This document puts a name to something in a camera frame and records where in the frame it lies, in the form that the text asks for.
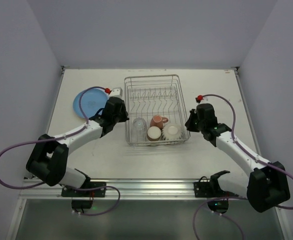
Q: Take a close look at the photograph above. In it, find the blue plate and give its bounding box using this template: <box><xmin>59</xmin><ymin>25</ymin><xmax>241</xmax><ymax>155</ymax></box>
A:
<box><xmin>72</xmin><ymin>88</ymin><xmax>109</xmax><ymax>119</ymax></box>

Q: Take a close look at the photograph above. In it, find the clear glass tumbler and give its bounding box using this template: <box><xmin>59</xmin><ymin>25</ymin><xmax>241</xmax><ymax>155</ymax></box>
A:
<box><xmin>131</xmin><ymin>117</ymin><xmax>147</xmax><ymax>143</ymax></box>

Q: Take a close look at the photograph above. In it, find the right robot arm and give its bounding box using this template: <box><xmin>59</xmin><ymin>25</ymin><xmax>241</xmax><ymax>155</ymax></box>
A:
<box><xmin>185</xmin><ymin>103</ymin><xmax>291</xmax><ymax>213</ymax></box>

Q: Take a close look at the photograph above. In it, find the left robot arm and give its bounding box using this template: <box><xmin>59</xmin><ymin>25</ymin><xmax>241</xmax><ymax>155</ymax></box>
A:
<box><xmin>26</xmin><ymin>96</ymin><xmax>129</xmax><ymax>189</ymax></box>

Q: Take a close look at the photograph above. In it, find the white blue-striped bowl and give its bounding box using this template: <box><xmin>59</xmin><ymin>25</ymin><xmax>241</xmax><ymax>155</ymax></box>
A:
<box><xmin>162</xmin><ymin>123</ymin><xmax>182</xmax><ymax>141</ymax></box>

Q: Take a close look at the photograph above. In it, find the pink mug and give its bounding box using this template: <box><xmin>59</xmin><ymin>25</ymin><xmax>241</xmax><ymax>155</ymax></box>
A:
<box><xmin>149</xmin><ymin>115</ymin><xmax>169</xmax><ymax>129</ymax></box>

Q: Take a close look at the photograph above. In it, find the brown and white cup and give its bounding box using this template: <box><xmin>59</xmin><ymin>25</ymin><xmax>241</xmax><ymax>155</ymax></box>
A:
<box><xmin>147</xmin><ymin>126</ymin><xmax>162</xmax><ymax>142</ymax></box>

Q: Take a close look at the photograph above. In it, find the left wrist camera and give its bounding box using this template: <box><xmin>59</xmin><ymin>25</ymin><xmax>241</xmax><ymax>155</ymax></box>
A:
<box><xmin>104</xmin><ymin>87</ymin><xmax>123</xmax><ymax>99</ymax></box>

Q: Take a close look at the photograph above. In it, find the metal wire dish rack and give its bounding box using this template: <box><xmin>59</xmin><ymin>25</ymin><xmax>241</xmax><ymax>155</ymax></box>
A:
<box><xmin>124</xmin><ymin>74</ymin><xmax>191</xmax><ymax>147</ymax></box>

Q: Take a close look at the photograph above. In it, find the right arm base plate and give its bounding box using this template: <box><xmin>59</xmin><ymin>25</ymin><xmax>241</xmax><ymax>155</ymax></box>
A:
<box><xmin>193</xmin><ymin>170</ymin><xmax>230</xmax><ymax>198</ymax></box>

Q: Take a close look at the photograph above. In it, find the aluminium mounting rail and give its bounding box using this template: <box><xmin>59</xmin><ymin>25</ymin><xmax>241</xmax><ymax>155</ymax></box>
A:
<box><xmin>18</xmin><ymin>175</ymin><xmax>248</xmax><ymax>200</ymax></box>

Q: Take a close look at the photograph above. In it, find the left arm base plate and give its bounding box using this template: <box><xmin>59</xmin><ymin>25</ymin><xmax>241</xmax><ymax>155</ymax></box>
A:
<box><xmin>61</xmin><ymin>181</ymin><xmax>107</xmax><ymax>198</ymax></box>

